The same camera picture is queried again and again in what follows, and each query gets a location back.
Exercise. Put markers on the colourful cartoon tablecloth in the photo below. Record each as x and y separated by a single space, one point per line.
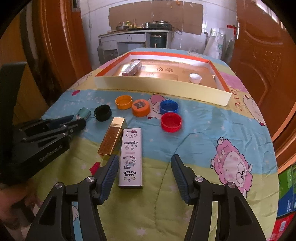
209 135

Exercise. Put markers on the person's hand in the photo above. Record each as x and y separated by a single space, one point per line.
11 195

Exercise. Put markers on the red bottle cap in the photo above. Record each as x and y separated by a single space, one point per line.
171 122

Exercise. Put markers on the black gas stove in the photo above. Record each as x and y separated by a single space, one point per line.
160 25

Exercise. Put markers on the grey kitchen counter cabinet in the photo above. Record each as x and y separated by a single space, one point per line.
115 44

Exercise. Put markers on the white Hello Kitty box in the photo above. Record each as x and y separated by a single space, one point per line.
130 165

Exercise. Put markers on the orange bottle cap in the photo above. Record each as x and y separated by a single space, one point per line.
124 102

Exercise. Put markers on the black bottle cap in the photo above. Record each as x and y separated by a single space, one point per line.
103 112

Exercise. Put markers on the green blue beer carton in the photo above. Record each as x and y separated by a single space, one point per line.
286 202

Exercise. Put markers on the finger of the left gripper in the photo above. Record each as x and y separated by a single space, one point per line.
58 121
74 126

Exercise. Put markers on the cardboard wall sheet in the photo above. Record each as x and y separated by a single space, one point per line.
185 16

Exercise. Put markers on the white bottle cap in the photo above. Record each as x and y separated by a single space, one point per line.
195 78

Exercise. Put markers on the red carton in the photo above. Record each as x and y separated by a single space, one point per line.
281 225

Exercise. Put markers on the dark green appliance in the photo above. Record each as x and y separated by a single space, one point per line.
158 41

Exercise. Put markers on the metal pot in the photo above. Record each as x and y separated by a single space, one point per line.
122 28

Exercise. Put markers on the blue bottle cap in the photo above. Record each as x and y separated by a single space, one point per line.
168 106

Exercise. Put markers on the orange rimmed cardboard tray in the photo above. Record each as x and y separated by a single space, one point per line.
166 73

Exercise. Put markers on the brown wooden door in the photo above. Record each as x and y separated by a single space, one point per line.
264 60

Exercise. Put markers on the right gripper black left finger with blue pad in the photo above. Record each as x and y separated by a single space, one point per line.
54 220

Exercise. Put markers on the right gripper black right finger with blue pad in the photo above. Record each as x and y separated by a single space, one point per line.
236 220

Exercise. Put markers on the orange cap with label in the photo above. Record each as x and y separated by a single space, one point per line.
140 108

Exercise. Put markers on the wooden door frame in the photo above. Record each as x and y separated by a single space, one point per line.
61 46

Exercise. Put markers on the gold rectangular box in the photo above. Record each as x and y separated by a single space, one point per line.
112 136

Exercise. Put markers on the white plastic bags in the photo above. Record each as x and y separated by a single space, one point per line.
220 44

